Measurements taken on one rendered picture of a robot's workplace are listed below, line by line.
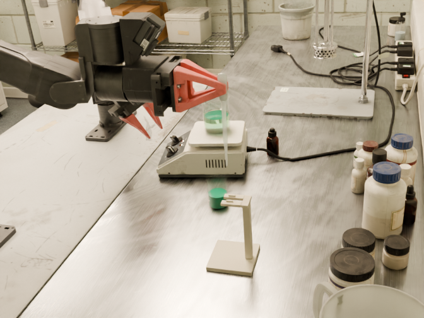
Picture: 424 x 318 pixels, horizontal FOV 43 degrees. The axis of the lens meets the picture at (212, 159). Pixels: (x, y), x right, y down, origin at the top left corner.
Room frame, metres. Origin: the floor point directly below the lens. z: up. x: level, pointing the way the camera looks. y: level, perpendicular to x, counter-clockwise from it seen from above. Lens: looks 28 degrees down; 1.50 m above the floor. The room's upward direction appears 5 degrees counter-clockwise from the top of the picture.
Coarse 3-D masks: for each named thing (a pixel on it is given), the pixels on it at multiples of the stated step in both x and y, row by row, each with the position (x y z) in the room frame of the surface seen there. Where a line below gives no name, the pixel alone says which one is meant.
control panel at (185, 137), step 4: (188, 132) 1.16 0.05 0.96; (180, 136) 1.17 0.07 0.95; (184, 136) 1.15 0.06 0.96; (188, 136) 1.13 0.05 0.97; (184, 140) 1.12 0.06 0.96; (168, 144) 1.16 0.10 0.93; (176, 144) 1.13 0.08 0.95; (184, 144) 1.09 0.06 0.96; (180, 148) 1.08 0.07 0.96; (164, 152) 1.13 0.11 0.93; (176, 152) 1.08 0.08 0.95; (180, 152) 1.06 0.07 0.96; (164, 156) 1.10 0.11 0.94; (172, 156) 1.06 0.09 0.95; (160, 160) 1.09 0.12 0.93; (164, 160) 1.07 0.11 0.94; (160, 164) 1.06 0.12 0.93
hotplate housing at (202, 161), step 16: (176, 160) 1.05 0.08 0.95; (192, 160) 1.04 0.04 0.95; (208, 160) 1.04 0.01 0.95; (224, 160) 1.03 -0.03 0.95; (240, 160) 1.03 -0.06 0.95; (160, 176) 1.06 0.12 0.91; (176, 176) 1.05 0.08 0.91; (192, 176) 1.05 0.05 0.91; (208, 176) 1.04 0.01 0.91; (240, 176) 1.03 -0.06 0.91
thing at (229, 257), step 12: (228, 204) 0.73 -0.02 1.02; (240, 204) 0.73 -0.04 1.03; (216, 252) 0.76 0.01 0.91; (228, 252) 0.76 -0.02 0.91; (240, 252) 0.76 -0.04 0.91; (252, 252) 0.74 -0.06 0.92; (216, 264) 0.73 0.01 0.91; (228, 264) 0.73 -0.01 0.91; (240, 264) 0.72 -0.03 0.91; (252, 264) 0.72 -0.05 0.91
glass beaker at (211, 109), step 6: (228, 96) 1.11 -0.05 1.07; (204, 102) 1.08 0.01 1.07; (210, 102) 1.13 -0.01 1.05; (216, 102) 1.13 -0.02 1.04; (228, 102) 1.10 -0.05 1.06; (204, 108) 1.09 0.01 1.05; (210, 108) 1.08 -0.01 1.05; (216, 108) 1.07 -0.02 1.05; (228, 108) 1.09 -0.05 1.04; (204, 114) 1.09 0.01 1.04; (210, 114) 1.08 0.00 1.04; (216, 114) 1.07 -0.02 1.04; (228, 114) 1.09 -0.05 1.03; (204, 120) 1.09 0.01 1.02; (210, 120) 1.08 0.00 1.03; (216, 120) 1.07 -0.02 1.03; (228, 120) 1.09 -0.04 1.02; (204, 126) 1.09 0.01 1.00; (210, 126) 1.08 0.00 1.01; (216, 126) 1.07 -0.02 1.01; (222, 126) 1.08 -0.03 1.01; (228, 126) 1.09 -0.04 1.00; (210, 132) 1.08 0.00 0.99; (216, 132) 1.07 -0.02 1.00; (222, 132) 1.08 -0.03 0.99
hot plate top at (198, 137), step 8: (200, 128) 1.12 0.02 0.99; (232, 128) 1.11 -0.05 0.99; (240, 128) 1.10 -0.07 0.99; (192, 136) 1.08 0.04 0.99; (200, 136) 1.08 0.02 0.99; (208, 136) 1.08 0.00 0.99; (216, 136) 1.07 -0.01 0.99; (232, 136) 1.07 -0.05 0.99; (240, 136) 1.06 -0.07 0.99; (192, 144) 1.05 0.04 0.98; (200, 144) 1.04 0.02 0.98; (208, 144) 1.04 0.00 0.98; (216, 144) 1.04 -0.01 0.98; (232, 144) 1.03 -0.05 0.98; (240, 144) 1.03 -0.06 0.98
